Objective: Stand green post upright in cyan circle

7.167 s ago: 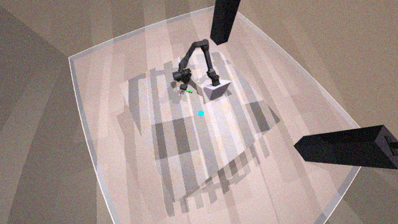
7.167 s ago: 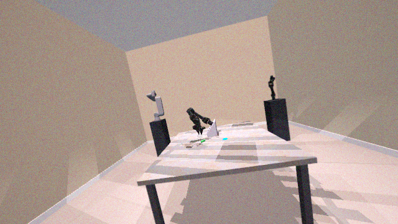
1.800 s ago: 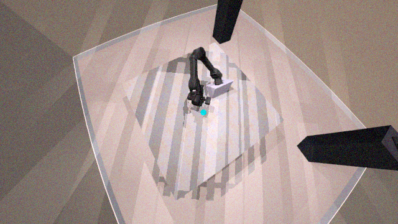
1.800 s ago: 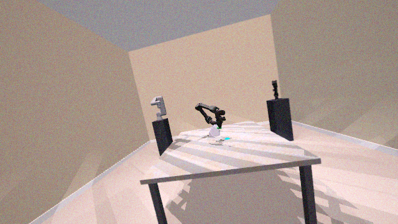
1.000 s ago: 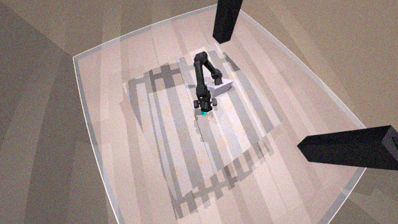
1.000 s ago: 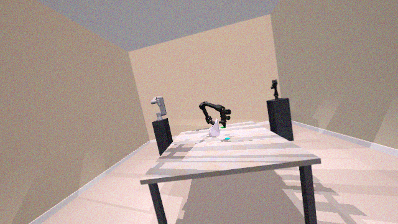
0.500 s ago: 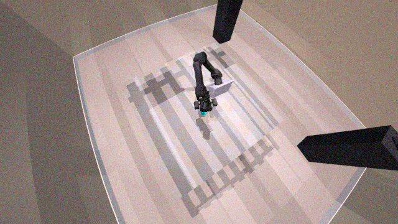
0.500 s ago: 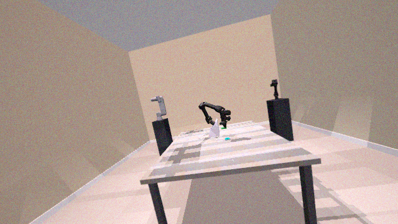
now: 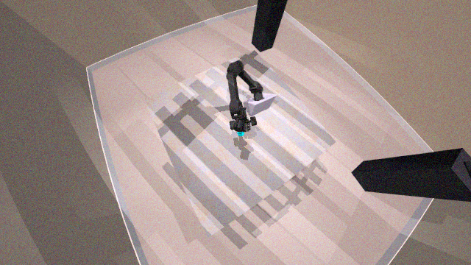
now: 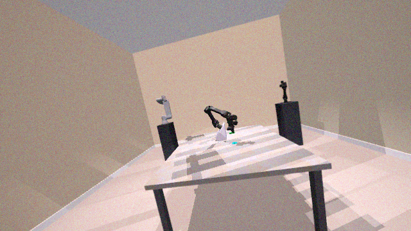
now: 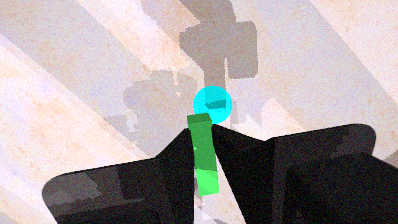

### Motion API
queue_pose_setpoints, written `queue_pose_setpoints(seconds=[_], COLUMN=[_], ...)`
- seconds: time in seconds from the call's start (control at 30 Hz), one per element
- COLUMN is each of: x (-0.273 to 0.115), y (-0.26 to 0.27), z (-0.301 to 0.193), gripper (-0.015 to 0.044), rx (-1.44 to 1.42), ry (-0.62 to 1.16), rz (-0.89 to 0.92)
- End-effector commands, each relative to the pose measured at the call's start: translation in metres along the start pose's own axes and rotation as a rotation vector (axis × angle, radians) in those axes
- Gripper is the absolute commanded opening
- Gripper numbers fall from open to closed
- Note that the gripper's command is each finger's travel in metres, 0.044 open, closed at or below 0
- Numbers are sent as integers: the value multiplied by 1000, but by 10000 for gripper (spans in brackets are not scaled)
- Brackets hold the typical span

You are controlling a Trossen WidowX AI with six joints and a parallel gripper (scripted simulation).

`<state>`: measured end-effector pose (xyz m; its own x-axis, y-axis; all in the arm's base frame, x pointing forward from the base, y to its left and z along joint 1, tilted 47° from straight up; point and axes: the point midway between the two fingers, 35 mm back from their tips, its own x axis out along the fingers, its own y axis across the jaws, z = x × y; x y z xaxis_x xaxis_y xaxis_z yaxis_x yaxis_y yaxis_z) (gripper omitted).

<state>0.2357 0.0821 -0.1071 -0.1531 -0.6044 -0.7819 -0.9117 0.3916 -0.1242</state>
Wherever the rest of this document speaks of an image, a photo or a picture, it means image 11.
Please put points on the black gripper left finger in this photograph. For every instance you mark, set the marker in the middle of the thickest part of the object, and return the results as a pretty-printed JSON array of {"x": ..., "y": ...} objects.
[{"x": 164, "y": 183}]

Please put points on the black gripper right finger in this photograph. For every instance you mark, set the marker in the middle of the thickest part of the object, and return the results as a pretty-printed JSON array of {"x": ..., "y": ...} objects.
[{"x": 256, "y": 169}]

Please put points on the green rectangular post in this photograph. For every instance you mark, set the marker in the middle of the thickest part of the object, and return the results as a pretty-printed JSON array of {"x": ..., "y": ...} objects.
[{"x": 204, "y": 153}]

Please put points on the cyan circle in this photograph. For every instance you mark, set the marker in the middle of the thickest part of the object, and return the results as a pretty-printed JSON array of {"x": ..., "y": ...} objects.
[{"x": 214, "y": 100}]

